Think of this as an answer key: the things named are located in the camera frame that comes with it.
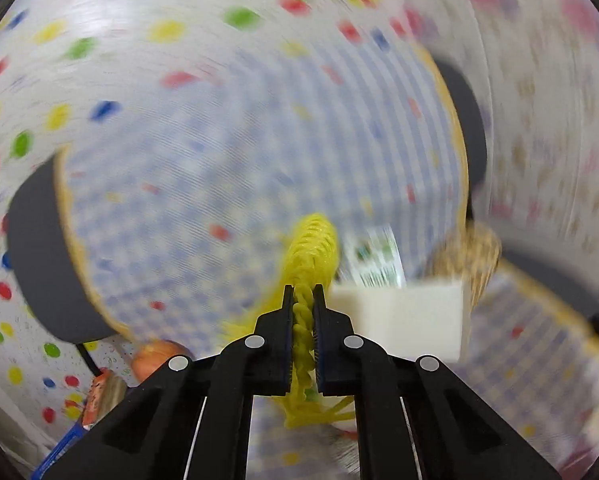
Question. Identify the orange round fruit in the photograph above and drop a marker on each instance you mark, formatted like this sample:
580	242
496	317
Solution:
154	355

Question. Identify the blue checkered blanket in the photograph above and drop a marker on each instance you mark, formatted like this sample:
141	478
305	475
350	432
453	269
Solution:
219	160

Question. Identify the black chair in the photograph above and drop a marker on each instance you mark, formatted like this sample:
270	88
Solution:
44	260

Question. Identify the blue flat packet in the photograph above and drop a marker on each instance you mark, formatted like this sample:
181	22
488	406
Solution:
62	452

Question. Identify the floral backdrop cloth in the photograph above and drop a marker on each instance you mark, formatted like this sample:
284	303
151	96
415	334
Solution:
539	85

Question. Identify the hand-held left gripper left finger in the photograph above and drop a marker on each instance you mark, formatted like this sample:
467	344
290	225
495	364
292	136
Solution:
288	340

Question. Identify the yellow mesh net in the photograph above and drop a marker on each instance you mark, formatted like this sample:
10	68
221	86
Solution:
309	260

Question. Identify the orange snack packet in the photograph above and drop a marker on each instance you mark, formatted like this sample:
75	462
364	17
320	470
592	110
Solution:
102	397

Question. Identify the white carton with green print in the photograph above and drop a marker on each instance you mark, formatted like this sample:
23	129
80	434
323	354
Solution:
374	257

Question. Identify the polka-dot backdrop cloth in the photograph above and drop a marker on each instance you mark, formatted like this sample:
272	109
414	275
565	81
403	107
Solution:
129	25

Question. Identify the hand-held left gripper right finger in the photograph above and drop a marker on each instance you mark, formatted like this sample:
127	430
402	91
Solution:
318	340

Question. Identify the white foam block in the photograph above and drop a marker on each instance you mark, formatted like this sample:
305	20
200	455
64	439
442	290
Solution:
404	317

